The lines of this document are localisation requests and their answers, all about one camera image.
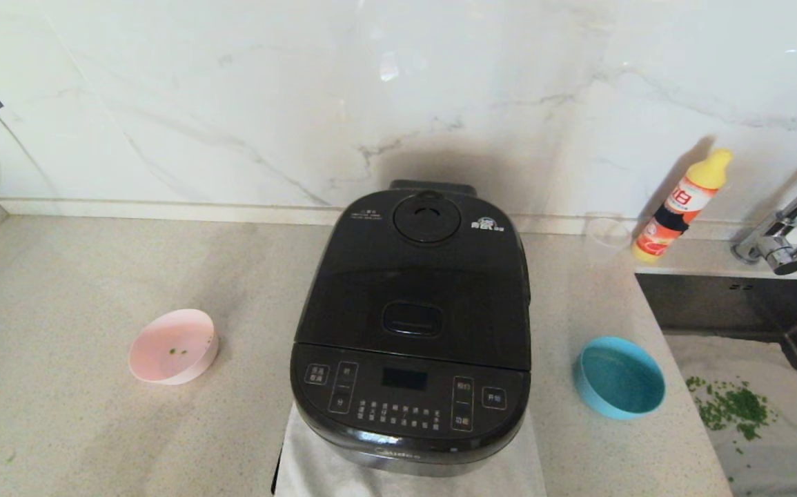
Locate chrome faucet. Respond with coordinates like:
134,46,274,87
731,155,797,275

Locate black rice cooker lid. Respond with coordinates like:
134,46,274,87
293,181,532,371

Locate pink bowl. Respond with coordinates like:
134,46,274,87
128,309,219,385

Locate white cloth under cooker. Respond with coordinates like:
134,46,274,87
274,400,547,497

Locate blue bowl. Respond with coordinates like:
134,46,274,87
573,336,667,420

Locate white cloth in sink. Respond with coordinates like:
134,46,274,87
664,335,797,497

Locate yellow orange detergent bottle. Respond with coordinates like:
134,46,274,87
633,148,734,263

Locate green scallion bits on cloth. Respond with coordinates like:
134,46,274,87
687,376,777,441

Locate clear glass cup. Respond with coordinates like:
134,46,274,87
583,213,632,251

